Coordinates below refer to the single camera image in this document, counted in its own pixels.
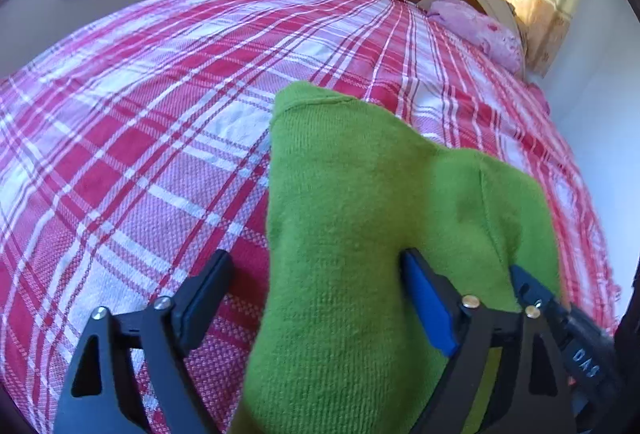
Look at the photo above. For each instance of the green knit sweater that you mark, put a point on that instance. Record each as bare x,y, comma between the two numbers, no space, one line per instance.
350,224

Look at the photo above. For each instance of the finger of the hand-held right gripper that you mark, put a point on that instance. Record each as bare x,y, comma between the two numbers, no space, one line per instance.
532,286

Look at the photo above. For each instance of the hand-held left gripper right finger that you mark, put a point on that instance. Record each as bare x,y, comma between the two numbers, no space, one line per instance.
427,304

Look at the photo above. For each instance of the pink bed sheet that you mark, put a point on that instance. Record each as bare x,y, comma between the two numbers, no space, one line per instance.
539,96

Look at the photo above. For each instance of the pink floral pillow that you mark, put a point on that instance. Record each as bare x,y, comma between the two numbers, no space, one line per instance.
475,26

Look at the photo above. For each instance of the red white plaid blanket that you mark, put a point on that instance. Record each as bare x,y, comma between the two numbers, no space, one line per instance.
140,114

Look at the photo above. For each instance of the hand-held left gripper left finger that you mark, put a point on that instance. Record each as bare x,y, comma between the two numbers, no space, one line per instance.
200,309

